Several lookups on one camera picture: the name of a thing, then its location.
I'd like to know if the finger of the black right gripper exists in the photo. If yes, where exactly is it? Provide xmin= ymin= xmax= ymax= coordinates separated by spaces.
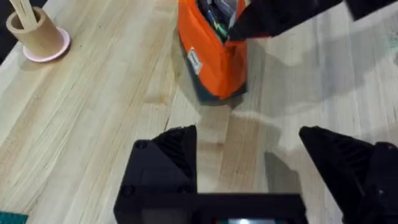
xmin=344 ymin=0 xmax=398 ymax=22
xmin=228 ymin=0 xmax=343 ymax=42

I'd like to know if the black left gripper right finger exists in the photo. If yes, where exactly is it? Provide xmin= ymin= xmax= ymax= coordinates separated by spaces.
xmin=298 ymin=125 xmax=398 ymax=224

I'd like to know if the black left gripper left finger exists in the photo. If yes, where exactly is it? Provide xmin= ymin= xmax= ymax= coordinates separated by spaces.
xmin=113 ymin=124 xmax=198 ymax=224

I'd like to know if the orange soft zip bag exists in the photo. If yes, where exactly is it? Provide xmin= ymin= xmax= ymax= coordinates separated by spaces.
xmin=177 ymin=0 xmax=249 ymax=104

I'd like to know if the pink round base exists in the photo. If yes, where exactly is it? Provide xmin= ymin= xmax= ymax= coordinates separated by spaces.
xmin=22 ymin=26 xmax=71 ymax=63

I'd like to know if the green board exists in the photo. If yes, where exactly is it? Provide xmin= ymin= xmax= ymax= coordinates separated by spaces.
xmin=0 ymin=211 xmax=29 ymax=224

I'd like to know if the tan cylindrical holder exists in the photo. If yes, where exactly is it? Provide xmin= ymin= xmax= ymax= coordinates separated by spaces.
xmin=6 ymin=6 xmax=65 ymax=58

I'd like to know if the wooden stick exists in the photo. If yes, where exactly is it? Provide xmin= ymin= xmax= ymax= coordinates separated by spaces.
xmin=9 ymin=0 xmax=29 ymax=31
xmin=18 ymin=0 xmax=39 ymax=26

